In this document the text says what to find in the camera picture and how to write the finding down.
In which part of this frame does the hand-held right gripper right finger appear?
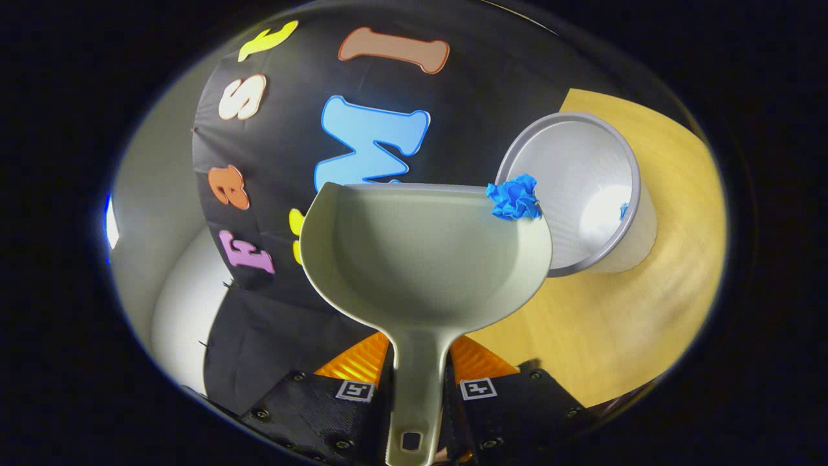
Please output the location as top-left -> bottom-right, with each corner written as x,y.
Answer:
442,335 -> 596,466

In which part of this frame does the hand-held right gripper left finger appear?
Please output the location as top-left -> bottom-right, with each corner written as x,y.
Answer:
239,332 -> 395,466

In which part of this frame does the white plastic dustpan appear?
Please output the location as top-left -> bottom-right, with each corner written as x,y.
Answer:
300,182 -> 554,466

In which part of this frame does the blue paper ball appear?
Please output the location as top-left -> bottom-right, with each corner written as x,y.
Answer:
486,173 -> 543,221

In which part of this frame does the white ribbed garbage bin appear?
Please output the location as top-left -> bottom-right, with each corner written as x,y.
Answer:
495,111 -> 659,278

